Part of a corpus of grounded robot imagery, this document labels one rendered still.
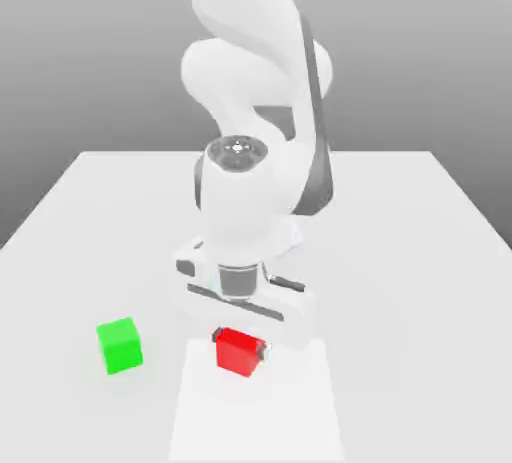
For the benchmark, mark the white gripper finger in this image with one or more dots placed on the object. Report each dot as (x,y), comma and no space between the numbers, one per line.
(215,335)
(263,351)

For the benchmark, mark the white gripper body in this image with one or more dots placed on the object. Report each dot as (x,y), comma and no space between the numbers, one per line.
(294,323)

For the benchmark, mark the small red cube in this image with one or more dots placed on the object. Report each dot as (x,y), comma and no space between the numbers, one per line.
(236,353)

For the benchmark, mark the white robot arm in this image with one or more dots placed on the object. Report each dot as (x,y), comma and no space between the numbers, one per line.
(244,199)

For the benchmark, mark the small green cube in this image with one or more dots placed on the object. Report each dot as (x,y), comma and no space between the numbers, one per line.
(120,347)

